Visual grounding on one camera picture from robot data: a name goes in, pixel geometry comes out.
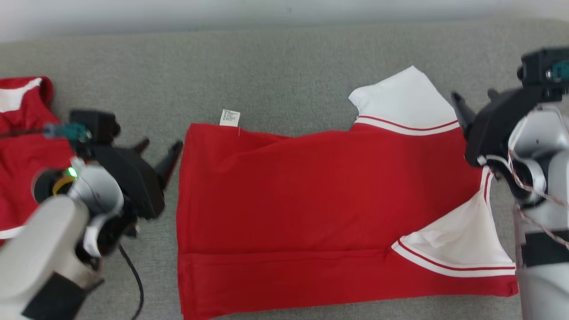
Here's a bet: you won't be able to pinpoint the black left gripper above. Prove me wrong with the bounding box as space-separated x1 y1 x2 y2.
91 139 184 220

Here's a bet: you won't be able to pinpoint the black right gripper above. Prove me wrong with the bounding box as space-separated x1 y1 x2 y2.
451 87 552 168

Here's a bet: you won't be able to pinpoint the red white-striped basketball shorts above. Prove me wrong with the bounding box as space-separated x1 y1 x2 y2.
0 77 76 247

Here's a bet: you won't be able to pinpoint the red white-trimmed basketball jersey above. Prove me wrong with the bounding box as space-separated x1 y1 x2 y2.
176 66 519 320

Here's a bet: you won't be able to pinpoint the grey fabric sofa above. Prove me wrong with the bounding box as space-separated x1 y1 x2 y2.
0 18 569 320

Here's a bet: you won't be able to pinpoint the teal cable connector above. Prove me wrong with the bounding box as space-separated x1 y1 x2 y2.
546 61 569 82
44 123 92 143

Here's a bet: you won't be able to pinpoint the thin red white wire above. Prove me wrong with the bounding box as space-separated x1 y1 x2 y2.
507 149 569 249

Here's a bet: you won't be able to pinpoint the thin black cable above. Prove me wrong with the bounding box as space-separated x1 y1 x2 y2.
118 244 145 320

